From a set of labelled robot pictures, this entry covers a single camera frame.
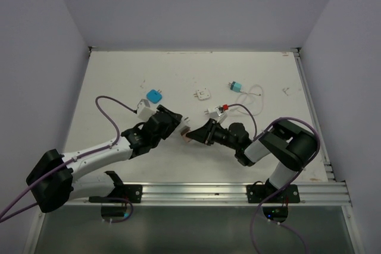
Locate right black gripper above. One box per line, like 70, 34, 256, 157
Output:
186, 119, 239, 151

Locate black base bracket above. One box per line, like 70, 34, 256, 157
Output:
89, 184, 143, 203
246, 181, 301, 203

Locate right black base bracket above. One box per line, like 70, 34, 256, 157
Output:
246, 181, 301, 203

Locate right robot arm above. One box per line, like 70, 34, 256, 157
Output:
186, 117, 321, 202

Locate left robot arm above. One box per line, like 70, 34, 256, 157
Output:
26, 105, 183, 213

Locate white cube charger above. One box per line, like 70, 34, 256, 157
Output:
204, 107, 221, 120

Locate white plug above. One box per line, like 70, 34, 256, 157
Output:
193, 87, 211, 101

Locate brown USB charger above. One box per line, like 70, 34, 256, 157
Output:
180, 127, 192, 143

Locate left black base bracket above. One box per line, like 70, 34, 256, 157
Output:
89, 184, 143, 203

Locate white cube power socket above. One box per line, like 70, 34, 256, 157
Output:
178, 117, 191, 136

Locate aluminium mounting rail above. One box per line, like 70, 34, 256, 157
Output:
65, 183, 349, 206

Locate blue plug adapter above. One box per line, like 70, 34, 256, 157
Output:
146, 89, 163, 104

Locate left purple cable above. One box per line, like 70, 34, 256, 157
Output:
0, 96, 140, 224

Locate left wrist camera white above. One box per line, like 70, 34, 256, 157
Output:
136, 99, 155, 121

